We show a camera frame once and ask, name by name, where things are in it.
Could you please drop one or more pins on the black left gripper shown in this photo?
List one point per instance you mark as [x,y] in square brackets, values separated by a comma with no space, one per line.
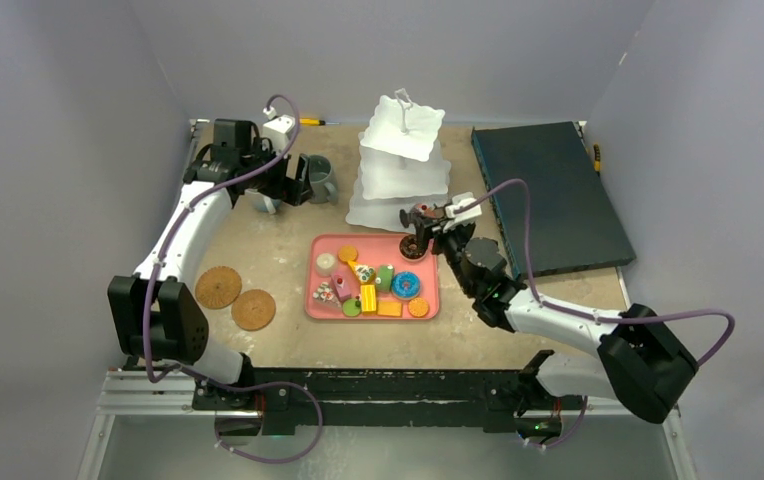
[286,188]

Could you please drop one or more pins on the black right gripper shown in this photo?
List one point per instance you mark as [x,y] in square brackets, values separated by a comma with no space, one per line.
[430,225]

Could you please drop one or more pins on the chocolate sprinkle donut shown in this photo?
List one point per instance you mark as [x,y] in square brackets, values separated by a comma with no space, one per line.
[412,248]

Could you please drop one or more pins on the grey mug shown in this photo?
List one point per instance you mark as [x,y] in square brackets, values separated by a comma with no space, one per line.
[322,180]

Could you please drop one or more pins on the white three-tier cake stand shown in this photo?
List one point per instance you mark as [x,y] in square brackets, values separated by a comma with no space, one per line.
[400,163]

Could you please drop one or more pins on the blue frosted donut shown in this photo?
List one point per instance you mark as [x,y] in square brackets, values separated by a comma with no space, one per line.
[406,285]

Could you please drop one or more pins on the green matcha cake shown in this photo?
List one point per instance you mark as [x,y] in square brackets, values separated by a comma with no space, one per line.
[384,278]

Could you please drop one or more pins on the yellow triangular sprinkle cake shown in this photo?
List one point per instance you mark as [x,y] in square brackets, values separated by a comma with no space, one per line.
[365,274]

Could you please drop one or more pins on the white small cup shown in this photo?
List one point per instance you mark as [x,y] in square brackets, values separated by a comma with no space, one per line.
[262,203]

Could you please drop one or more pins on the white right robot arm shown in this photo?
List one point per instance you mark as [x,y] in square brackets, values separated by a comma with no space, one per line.
[628,356]

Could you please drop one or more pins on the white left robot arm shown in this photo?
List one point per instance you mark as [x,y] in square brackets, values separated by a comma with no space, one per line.
[156,315]

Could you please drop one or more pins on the orange round cookie top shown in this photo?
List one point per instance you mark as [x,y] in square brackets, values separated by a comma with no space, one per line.
[347,253]

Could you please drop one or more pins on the orange round cookie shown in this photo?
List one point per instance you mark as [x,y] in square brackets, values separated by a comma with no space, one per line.
[347,253]
[418,307]

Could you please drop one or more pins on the orange round cookie bottom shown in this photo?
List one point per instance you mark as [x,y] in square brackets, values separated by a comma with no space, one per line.
[418,307]

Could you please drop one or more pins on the pink serving tray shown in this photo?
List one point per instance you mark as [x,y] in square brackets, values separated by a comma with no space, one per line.
[374,250]

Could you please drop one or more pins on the orange rectangular biscuit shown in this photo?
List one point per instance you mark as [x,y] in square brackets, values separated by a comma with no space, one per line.
[390,308]

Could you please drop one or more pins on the white round cake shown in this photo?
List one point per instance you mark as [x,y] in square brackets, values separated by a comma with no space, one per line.
[325,264]

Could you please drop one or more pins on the pink cake with cherry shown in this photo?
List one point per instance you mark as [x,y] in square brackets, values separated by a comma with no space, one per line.
[341,286]

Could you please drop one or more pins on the green round macaron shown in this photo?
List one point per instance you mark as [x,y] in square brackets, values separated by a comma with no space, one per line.
[352,308]

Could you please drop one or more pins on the white triangular fruit cake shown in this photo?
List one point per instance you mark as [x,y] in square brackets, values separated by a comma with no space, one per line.
[326,296]

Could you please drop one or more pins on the round waffle coaster left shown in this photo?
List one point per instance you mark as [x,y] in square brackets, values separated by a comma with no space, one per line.
[218,287]

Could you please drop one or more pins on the round waffle coaster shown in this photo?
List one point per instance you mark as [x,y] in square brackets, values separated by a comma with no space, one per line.
[253,310]
[218,287]

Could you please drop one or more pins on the round waffle coaster right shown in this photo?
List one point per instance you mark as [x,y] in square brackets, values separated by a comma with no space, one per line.
[253,310]

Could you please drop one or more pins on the yellow black tool right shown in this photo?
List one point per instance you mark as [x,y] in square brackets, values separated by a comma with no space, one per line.
[597,161]

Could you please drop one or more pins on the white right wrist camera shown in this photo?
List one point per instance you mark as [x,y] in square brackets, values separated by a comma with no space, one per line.
[462,209]

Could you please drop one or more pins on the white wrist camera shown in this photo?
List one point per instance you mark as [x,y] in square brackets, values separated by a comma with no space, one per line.
[462,209]
[278,129]

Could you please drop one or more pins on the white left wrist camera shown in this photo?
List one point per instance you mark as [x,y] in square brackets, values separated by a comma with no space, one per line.
[278,129]

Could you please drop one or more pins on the yellow handled screwdriver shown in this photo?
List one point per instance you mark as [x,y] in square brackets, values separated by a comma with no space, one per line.
[316,122]

